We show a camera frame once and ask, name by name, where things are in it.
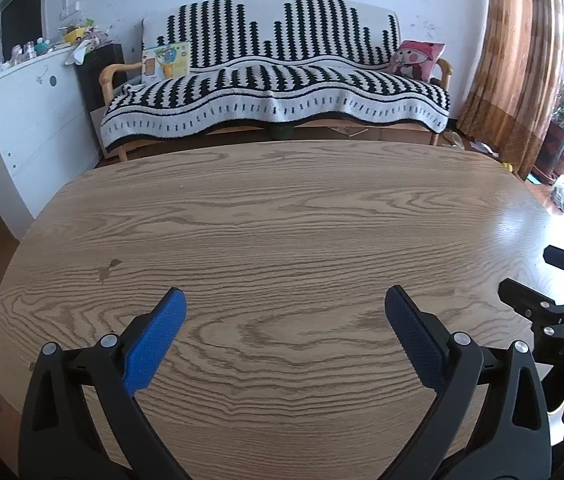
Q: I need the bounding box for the row of small bottles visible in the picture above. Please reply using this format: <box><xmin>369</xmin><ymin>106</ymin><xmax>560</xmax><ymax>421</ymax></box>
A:
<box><xmin>9</xmin><ymin>37</ymin><xmax>53</xmax><ymax>63</ymax></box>

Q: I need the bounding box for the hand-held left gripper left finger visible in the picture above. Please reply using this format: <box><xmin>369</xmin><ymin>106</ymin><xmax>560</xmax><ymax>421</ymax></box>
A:
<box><xmin>18</xmin><ymin>287</ymin><xmax>193</xmax><ymax>480</ymax></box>

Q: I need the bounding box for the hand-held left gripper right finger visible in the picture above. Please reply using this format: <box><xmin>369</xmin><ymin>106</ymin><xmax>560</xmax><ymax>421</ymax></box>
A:
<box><xmin>377</xmin><ymin>285</ymin><xmax>555</xmax><ymax>480</ymax></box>

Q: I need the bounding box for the pile of papers and toys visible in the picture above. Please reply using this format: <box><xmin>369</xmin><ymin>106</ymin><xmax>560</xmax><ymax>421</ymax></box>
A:
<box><xmin>59</xmin><ymin>17</ymin><xmax>110</xmax><ymax>66</ymax></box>

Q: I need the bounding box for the pink cartoon cushion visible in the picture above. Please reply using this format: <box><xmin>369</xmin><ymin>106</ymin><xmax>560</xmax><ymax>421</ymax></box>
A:
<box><xmin>387</xmin><ymin>40</ymin><xmax>447</xmax><ymax>83</ymax></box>

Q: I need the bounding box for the wooden sofa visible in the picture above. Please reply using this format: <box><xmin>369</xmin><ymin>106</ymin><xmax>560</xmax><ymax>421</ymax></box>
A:
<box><xmin>99</xmin><ymin>0</ymin><xmax>455</xmax><ymax>163</ymax></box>

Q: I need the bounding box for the black cabinet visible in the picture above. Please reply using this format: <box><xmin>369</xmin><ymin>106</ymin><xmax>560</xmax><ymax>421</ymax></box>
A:
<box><xmin>74</xmin><ymin>42</ymin><xmax>128</xmax><ymax>113</ymax></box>

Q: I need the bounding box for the brown curtain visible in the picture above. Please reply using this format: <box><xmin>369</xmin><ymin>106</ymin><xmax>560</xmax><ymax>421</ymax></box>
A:
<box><xmin>457</xmin><ymin>0</ymin><xmax>564</xmax><ymax>178</ymax></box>

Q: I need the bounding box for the white cabinet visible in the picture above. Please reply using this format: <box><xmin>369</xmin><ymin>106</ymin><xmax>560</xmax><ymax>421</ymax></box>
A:
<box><xmin>0</xmin><ymin>42</ymin><xmax>103</xmax><ymax>233</ymax></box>

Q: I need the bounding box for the colourful picture book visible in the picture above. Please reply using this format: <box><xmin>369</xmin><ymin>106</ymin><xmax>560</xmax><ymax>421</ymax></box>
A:
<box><xmin>141</xmin><ymin>41</ymin><xmax>192</xmax><ymax>86</ymax></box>

